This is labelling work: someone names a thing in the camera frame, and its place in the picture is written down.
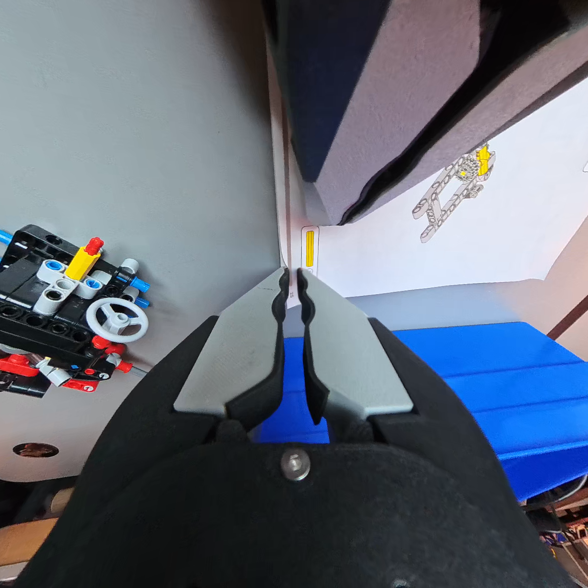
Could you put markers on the blue plastic storage bin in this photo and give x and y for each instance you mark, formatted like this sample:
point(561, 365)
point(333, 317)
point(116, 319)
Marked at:
point(482, 404)

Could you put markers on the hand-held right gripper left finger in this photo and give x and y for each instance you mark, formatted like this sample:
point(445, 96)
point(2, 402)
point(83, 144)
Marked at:
point(229, 363)

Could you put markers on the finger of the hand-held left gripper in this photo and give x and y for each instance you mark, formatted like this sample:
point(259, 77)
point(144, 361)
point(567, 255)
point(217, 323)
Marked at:
point(542, 99)
point(413, 69)

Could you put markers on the partly built lego model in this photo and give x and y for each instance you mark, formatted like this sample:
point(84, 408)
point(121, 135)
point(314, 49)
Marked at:
point(46, 298)

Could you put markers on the lego instruction booklet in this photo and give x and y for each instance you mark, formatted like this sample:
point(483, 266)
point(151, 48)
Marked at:
point(413, 257)

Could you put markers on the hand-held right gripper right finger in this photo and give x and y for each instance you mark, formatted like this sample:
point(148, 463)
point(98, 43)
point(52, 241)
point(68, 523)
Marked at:
point(358, 363)

